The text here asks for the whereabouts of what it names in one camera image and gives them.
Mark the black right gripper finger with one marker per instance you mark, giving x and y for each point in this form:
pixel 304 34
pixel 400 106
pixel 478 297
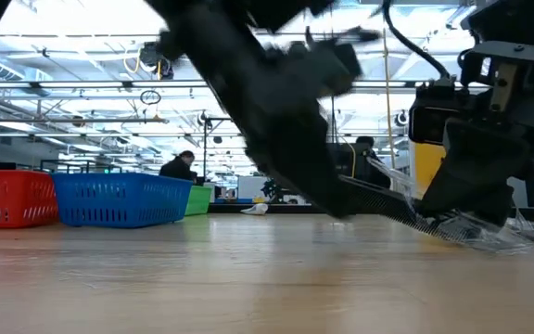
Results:
pixel 475 181

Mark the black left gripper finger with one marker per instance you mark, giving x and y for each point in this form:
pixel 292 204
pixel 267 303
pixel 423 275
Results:
pixel 322 185

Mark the white travel tube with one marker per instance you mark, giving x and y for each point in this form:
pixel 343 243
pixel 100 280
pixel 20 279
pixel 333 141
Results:
pixel 255 209

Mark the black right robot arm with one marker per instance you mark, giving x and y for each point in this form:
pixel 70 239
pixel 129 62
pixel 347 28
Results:
pixel 517 21

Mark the white yellow wipes canister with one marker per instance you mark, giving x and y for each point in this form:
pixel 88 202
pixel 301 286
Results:
pixel 427 167

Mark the green plastic basket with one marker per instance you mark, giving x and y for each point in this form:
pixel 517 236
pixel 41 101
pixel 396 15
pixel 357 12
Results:
pixel 198 200

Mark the blue plastic basket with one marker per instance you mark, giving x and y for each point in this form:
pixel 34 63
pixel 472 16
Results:
pixel 118 201

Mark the long ceiling light bar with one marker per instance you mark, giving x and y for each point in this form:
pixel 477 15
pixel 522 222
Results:
pixel 86 84

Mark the red plastic basket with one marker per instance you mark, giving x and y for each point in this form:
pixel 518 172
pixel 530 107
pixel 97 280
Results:
pixel 12 199

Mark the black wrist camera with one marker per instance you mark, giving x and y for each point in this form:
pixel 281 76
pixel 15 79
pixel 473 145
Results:
pixel 336 69
pixel 434 116

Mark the black metal frame rig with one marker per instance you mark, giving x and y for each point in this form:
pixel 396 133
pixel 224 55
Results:
pixel 205 148

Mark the black table frame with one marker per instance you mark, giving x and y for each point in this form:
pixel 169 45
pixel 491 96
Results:
pixel 230 209

